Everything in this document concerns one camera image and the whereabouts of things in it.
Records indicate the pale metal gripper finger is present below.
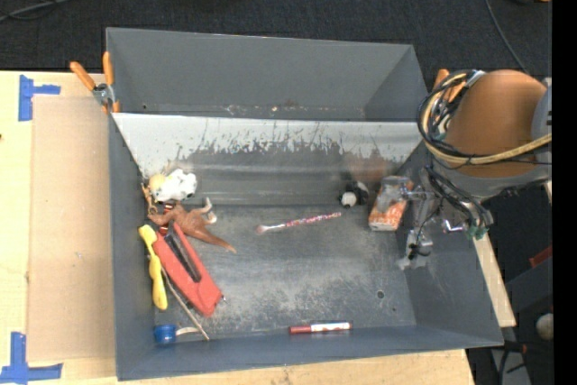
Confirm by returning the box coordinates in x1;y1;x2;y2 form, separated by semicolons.
396;254;428;271
407;230;435;259

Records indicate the orange and white box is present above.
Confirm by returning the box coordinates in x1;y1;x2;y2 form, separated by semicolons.
368;176;414;233

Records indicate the black and white toy panda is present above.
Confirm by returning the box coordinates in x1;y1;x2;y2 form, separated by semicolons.
338;180;371;210

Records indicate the grey metal bin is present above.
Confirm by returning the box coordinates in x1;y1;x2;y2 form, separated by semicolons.
105;27;505;380

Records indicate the red and white marker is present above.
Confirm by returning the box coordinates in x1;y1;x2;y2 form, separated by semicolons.
288;321;353;335

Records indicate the multicoloured thin spoon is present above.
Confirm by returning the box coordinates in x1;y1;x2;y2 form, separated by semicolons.
254;211;343;236

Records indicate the brown toy kangaroo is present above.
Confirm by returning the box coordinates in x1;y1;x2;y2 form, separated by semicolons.
146;197;238;255

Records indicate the thin wooden stick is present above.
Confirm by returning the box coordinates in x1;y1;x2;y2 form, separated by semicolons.
160;269;211;342

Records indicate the white and yellow toy animal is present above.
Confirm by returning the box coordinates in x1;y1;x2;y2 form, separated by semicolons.
148;168;198;205

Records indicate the yellow toy banana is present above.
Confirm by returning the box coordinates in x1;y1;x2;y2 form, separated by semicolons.
137;224;169;312

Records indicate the brown cardboard board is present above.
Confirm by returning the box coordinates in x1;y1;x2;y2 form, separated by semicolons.
25;96;117;364

